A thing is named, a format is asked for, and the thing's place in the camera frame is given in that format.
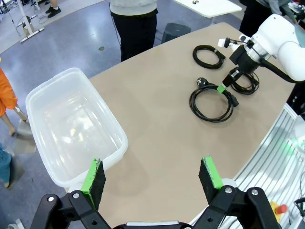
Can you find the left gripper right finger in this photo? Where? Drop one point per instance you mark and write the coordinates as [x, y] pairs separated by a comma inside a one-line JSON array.
[[209, 181]]

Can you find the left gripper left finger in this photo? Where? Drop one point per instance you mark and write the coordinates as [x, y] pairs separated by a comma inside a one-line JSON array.
[[93, 181]]

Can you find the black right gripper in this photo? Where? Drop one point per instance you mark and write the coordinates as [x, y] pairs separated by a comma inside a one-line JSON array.
[[244, 59]]

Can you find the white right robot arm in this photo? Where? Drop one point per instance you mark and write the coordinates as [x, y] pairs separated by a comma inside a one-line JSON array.
[[274, 31]]

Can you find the white ribbed object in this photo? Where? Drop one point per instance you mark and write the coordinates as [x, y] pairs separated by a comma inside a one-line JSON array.
[[269, 167]]

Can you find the person in dark clothes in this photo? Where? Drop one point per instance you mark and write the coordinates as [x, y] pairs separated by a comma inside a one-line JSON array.
[[252, 16]]

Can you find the clear plastic storage bin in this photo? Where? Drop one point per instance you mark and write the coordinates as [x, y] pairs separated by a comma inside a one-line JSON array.
[[71, 119]]

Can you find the black speaker box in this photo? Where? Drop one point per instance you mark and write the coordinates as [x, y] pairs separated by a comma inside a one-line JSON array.
[[175, 32]]

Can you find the white table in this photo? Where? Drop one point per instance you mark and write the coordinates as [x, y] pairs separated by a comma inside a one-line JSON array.
[[209, 7]]

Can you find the yellow emergency stop button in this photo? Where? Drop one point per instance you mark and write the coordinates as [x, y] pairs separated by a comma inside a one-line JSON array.
[[281, 208]]

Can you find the figure in teal trousers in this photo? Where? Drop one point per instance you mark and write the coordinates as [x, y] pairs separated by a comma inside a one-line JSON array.
[[4, 164]]

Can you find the person in grey hoodie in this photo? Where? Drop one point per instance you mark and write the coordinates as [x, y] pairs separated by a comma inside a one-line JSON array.
[[135, 35]]

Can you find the person with black sneakers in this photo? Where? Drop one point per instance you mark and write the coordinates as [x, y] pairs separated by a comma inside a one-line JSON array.
[[53, 10]]

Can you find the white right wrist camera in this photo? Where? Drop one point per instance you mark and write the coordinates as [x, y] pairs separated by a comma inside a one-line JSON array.
[[223, 43]]

